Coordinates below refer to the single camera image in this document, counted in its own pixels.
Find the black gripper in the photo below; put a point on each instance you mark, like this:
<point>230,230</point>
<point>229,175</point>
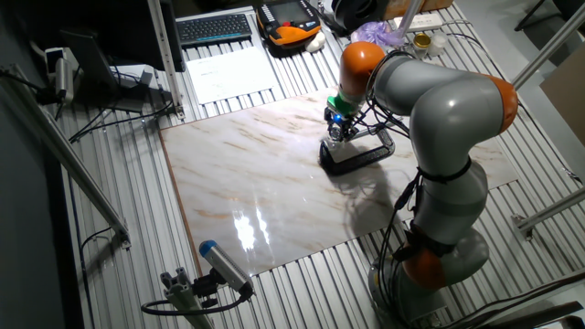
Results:
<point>339,119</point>

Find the silver metal jar lid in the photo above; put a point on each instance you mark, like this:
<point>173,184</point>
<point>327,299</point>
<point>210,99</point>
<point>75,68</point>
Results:
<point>338,134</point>

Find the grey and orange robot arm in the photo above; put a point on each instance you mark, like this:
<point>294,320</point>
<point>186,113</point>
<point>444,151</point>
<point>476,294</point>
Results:
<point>452,119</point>

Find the small clear glass jar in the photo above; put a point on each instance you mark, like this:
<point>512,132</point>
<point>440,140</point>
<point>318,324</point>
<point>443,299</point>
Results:
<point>333,147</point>

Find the jar with yellow lid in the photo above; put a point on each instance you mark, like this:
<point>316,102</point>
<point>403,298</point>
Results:
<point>421,41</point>

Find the black C-clamp with steel screw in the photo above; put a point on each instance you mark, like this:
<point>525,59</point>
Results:
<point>361,161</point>

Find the small white rounded object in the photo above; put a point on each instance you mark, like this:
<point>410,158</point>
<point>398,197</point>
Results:
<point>316,42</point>

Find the marble pattern board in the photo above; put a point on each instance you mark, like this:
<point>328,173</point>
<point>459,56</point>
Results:
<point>251,183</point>

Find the purple plastic bag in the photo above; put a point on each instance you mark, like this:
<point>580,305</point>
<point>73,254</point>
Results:
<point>377,32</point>

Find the orange and black teach pendant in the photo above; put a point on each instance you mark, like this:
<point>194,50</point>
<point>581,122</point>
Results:
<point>292,34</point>

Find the large black round object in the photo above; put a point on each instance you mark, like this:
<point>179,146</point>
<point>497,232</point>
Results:
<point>356,11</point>

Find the white printed paper sheet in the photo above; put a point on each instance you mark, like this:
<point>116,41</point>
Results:
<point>228,75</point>

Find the white plastic cup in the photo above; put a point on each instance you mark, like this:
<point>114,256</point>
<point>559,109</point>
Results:
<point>439,43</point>

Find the white power strip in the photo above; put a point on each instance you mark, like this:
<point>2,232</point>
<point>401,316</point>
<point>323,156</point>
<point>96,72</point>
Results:
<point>429,20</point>

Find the brown cardboard box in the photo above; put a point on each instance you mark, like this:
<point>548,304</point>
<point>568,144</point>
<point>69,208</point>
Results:
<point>439,3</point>

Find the black computer keyboard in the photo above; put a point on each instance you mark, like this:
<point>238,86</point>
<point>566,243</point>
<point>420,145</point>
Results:
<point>212,29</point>

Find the grey desktop device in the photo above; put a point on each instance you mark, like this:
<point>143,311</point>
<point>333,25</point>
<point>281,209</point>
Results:
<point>135,80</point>

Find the brown cardboard panel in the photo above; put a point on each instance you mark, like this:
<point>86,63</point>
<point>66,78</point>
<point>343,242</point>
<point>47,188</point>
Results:
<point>569,100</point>

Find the black computer monitor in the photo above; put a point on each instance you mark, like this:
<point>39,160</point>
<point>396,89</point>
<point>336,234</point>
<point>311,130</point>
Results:
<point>132,32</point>

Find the black monitor stand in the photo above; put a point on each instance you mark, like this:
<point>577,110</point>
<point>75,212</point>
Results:
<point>89,59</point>

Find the long slanted aluminium beam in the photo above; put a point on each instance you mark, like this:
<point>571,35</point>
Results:
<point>68,155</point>

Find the silver upright post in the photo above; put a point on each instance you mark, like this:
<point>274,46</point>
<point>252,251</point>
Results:
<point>411,16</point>

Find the silver camera with blue end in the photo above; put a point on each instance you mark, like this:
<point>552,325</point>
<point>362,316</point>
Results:
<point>224,265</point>

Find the aluminium upright frame post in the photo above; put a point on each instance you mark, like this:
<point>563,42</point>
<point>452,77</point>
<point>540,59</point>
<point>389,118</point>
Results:
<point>164,55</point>

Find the black camera ball mount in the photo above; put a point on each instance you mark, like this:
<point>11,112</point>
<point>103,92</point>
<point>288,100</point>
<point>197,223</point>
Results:
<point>205,288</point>

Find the aluminium beam with bracket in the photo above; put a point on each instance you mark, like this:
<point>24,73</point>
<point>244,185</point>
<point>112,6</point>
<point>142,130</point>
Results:
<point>553,210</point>

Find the slanted aluminium frame beam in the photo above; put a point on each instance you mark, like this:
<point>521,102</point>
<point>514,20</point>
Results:
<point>548,45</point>

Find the short aluminium profile post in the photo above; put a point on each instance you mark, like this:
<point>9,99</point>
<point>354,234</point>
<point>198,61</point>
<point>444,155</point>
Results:
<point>183,297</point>

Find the silver camera on bracket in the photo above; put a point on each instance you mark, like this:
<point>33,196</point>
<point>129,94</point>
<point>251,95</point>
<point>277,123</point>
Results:
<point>64,77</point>

